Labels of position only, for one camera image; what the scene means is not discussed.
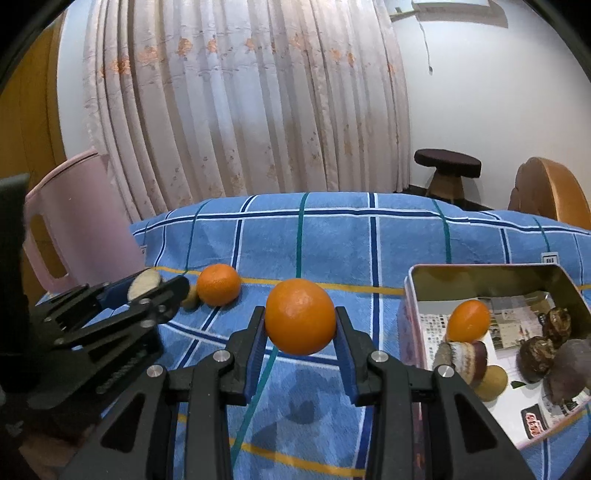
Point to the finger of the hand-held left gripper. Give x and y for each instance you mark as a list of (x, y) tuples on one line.
[(161, 300), (115, 295)]

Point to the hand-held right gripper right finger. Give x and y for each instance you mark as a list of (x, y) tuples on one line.
[(346, 364)]

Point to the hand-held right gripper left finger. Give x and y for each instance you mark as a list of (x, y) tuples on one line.
[(256, 364)]

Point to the cut round bread slice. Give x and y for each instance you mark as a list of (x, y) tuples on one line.
[(144, 282)]

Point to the medium orange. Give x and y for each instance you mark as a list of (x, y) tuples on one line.
[(300, 316)]

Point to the small orange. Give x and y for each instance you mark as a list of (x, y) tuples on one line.
[(468, 321)]

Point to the tan round longan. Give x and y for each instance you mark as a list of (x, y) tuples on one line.
[(190, 297), (493, 382)]

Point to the pink tin box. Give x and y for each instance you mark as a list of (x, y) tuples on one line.
[(485, 281)]

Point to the purple passion fruit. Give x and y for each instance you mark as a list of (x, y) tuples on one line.
[(570, 369)]

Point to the large orange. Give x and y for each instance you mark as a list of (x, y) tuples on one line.
[(219, 285)]

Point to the pink kettle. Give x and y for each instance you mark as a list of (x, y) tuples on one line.
[(92, 221)]

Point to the blue plaid cloth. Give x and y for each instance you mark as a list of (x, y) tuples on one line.
[(346, 240)]

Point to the wooden door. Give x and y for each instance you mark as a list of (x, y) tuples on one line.
[(32, 115)]

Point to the red black sachet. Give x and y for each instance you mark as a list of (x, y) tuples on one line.
[(535, 422)]

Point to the white floral curtain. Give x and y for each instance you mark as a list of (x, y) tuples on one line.
[(254, 106)]

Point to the dark round stool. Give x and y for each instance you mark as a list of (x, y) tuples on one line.
[(445, 161)]

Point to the brown wooden chair back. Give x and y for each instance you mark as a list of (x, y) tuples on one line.
[(549, 189)]

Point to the white air conditioner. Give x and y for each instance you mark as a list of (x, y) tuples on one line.
[(452, 2)]

